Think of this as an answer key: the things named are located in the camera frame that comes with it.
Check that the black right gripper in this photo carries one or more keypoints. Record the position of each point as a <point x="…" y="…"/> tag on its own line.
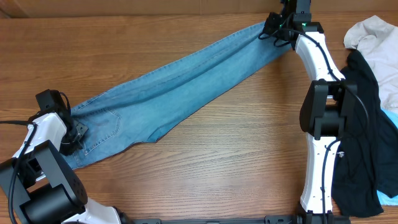
<point x="271" y="20"/>

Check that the white beige garment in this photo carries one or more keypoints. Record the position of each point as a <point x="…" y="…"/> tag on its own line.
<point x="376" y="40"/>

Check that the black garment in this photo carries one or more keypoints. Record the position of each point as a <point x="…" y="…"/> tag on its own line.
<point x="355" y="175"/>

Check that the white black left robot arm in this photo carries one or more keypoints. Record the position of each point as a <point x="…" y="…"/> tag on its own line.
<point x="39" y="184"/>

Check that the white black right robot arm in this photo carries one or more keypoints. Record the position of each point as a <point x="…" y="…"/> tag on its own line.
<point x="325" y="112"/>

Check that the light blue denim jeans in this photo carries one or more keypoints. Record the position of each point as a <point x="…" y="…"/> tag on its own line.
<point x="146" y="108"/>

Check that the brown cardboard back panel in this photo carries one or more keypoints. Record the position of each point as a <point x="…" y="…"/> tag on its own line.
<point x="88" y="8"/>

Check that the light blue cloth piece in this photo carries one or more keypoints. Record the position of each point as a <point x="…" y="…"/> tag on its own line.
<point x="387" y="157"/>

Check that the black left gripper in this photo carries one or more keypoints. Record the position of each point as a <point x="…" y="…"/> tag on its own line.
<point x="69" y="150"/>

